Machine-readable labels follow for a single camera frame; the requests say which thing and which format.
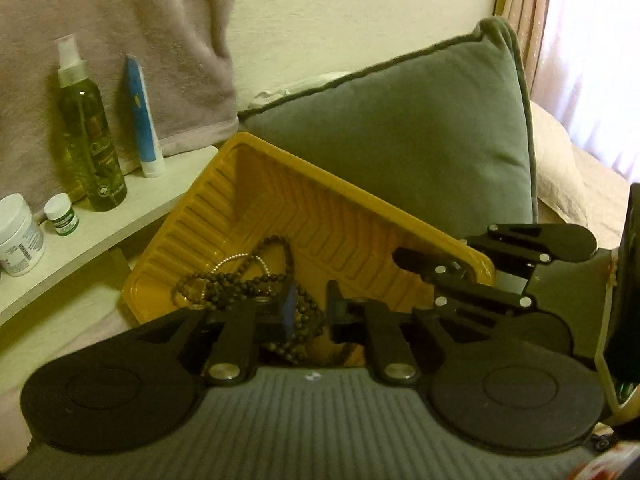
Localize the white pearl chain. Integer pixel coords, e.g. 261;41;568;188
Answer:
215;252;288;283

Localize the yellow plastic tray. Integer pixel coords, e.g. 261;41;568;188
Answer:
122;131;497;368

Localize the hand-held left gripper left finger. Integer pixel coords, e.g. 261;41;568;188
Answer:
135;282;301;388

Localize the green spray bottle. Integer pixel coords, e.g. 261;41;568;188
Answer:
56;34;128;212

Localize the small green jar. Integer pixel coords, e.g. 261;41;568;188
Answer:
43;193;80;237

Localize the pink curtain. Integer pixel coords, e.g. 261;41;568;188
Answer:
500;0;640;181

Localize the blue and white tube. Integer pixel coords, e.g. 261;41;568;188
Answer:
124;54;166;179

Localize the cream shelf unit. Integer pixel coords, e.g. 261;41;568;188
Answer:
0;145;221;328

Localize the mauve towel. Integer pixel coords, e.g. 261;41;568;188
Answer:
0;0;240;211

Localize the cream pillow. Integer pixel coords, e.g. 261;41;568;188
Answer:
527;100;631;256

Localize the grey cushion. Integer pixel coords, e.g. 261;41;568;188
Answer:
237;16;540;253

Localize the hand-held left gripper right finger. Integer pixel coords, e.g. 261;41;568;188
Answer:
325;280;501;388

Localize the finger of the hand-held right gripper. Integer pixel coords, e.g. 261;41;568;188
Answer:
392;246;535;313
462;221;556;267

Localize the dark bead necklace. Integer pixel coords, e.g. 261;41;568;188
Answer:
172;235;326;366

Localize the white jar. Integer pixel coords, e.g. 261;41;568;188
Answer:
0;193;46;278

